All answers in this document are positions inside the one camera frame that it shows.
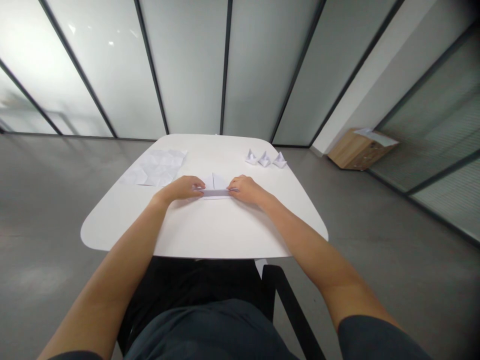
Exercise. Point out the person's left hand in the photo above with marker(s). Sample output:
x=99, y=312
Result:
x=180, y=190

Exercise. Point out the person's right hand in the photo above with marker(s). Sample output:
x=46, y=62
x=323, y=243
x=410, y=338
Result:
x=247, y=189

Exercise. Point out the person's right fingers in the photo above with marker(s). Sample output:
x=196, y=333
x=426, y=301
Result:
x=233, y=188

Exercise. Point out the person's left fingers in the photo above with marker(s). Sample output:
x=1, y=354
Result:
x=198, y=188

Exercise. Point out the white table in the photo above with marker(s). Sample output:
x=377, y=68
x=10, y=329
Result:
x=210, y=221

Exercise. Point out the white paper boat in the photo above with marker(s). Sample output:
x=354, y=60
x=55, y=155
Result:
x=264, y=159
x=279, y=159
x=251, y=156

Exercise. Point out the creased white paper sheet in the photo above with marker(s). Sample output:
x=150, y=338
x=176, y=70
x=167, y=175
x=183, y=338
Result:
x=155, y=168

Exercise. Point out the person's legs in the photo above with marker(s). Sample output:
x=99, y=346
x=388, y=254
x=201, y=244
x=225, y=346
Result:
x=198, y=281

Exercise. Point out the black chair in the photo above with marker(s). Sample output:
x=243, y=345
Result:
x=288, y=307

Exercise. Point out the wooden drawer cabinet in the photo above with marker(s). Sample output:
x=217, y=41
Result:
x=360, y=150

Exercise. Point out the person's body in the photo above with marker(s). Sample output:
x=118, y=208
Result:
x=210, y=330

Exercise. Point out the white paper sheets on cabinet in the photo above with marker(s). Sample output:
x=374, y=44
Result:
x=375, y=135

